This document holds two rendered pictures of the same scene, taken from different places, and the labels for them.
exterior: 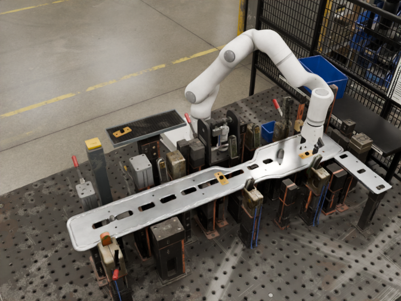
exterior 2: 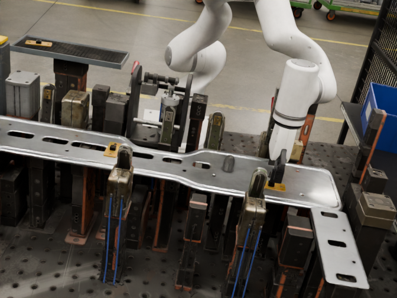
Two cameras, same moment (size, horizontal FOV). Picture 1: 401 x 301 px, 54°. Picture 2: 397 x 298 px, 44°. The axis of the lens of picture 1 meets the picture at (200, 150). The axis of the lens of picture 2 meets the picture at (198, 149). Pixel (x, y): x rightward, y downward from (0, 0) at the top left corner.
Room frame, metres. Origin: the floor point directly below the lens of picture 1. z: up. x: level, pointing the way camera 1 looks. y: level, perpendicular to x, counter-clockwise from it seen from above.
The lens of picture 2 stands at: (0.32, -0.88, 1.72)
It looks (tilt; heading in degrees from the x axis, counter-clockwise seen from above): 29 degrees down; 27
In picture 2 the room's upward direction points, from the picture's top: 10 degrees clockwise
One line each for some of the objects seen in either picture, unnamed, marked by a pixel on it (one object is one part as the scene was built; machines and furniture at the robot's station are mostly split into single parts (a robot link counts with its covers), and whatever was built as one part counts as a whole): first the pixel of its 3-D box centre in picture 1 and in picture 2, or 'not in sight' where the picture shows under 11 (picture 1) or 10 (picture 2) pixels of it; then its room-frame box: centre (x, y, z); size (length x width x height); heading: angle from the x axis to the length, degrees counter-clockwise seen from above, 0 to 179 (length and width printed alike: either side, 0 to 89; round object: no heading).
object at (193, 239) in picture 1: (181, 215); (42, 182); (1.21, 0.09, 0.84); 0.13 x 0.11 x 0.29; 27
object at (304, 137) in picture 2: (296, 134); (294, 169); (1.70, -0.53, 0.95); 0.03 x 0.01 x 0.50; 117
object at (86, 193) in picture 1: (92, 215); not in sight; (1.18, 0.50, 0.88); 0.11 x 0.10 x 0.36; 27
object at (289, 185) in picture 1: (286, 205); (191, 244); (1.28, -0.42, 0.84); 0.11 x 0.08 x 0.29; 27
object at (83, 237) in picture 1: (218, 181); (105, 151); (1.29, -0.08, 1.00); 1.38 x 0.22 x 0.02; 117
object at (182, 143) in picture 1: (184, 172); (98, 141); (1.45, 0.09, 0.90); 0.05 x 0.05 x 0.40; 27
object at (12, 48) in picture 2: (146, 126); (71, 51); (1.50, 0.26, 1.16); 0.37 x 0.14 x 0.02; 117
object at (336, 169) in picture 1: (330, 189); (286, 265); (1.39, -0.66, 0.84); 0.11 x 0.10 x 0.28; 27
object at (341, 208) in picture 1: (344, 185); (316, 272); (1.41, -0.74, 0.84); 0.11 x 0.06 x 0.29; 27
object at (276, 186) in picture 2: (307, 153); (271, 184); (1.48, -0.53, 1.01); 0.08 x 0.04 x 0.01; 117
